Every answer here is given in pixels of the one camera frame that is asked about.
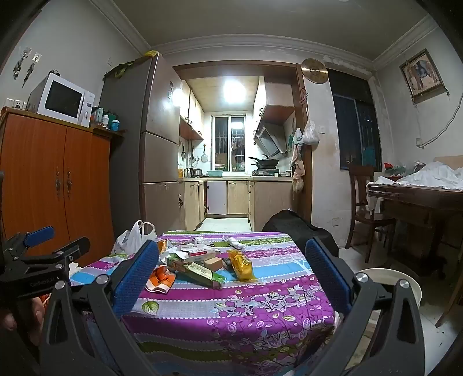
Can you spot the orange snack packet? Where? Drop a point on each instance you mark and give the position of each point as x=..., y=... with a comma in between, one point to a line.
x=161, y=280

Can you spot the dark window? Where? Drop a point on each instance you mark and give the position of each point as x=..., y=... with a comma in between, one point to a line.
x=356, y=126

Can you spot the black wok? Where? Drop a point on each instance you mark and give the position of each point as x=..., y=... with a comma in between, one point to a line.
x=267, y=161

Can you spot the hanging cloth bags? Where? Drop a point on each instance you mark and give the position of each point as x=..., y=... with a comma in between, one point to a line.
x=297, y=162

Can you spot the hanging white plastic bag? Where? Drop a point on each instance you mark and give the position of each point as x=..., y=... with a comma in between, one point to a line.
x=310, y=133

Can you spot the dark wooden table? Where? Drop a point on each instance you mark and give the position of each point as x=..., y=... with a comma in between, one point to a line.
x=416, y=213

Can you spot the yellow snack packet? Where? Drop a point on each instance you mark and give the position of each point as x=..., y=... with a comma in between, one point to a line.
x=241, y=267

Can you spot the beige kitchen base cabinets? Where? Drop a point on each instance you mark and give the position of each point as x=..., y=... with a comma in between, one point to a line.
x=231, y=197

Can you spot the framed wall picture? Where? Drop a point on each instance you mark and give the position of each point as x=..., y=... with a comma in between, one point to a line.
x=421, y=77

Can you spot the teal cup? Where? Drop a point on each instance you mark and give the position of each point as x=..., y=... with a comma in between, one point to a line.
x=115, y=124

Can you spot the white cloth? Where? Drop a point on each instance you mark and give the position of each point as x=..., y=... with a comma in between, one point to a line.
x=434, y=177

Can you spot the barred kitchen window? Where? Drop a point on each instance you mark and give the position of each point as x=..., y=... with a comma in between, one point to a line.
x=229, y=142

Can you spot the round wall clock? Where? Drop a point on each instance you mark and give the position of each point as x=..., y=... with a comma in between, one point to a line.
x=314, y=70

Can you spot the long green box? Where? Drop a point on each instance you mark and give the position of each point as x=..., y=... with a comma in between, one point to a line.
x=199, y=273

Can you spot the steel range hood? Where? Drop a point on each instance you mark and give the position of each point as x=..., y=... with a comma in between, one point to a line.
x=271, y=133

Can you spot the teal tray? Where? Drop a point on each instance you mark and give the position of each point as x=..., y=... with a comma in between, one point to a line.
x=214, y=174

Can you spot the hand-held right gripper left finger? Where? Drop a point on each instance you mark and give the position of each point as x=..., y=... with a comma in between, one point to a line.
x=135, y=278

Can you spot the white microwave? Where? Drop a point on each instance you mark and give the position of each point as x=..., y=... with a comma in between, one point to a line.
x=63, y=99

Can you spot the person's left hand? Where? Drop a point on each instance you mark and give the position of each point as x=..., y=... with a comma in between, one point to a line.
x=36, y=318

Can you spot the orange wooden cabinet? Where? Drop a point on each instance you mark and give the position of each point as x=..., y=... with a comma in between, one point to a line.
x=54, y=180

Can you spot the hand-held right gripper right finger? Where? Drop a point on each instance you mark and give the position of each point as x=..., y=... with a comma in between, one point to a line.
x=327, y=274

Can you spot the white tissue bundle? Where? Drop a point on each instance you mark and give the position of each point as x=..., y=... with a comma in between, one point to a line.
x=234, y=241

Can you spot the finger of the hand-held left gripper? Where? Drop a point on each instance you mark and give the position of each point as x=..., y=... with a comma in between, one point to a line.
x=74, y=247
x=39, y=234

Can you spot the yellow sponge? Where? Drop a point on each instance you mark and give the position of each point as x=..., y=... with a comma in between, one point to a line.
x=213, y=264

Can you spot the cardboard sheet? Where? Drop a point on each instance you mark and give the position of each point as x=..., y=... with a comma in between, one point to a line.
x=448, y=159

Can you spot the light wooden chair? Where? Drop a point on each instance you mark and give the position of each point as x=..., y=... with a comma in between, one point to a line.
x=450, y=300

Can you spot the ceiling light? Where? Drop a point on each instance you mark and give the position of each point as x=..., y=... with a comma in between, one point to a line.
x=233, y=90

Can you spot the grey refrigerator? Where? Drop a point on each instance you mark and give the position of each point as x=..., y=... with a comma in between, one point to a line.
x=159, y=144

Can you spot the black bag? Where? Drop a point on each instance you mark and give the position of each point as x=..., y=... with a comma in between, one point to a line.
x=289, y=226

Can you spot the white round basin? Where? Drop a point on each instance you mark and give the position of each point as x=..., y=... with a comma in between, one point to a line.
x=389, y=274

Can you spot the white box with red label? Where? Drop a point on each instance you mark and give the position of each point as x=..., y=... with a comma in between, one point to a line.
x=197, y=249

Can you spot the beige kitchen wall cabinet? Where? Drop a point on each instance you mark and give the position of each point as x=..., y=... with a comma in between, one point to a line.
x=191, y=108

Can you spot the gas stove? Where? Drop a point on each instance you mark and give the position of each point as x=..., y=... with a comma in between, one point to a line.
x=266, y=171

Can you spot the dark wooden chair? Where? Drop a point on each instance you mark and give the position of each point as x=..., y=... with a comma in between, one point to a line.
x=365, y=202

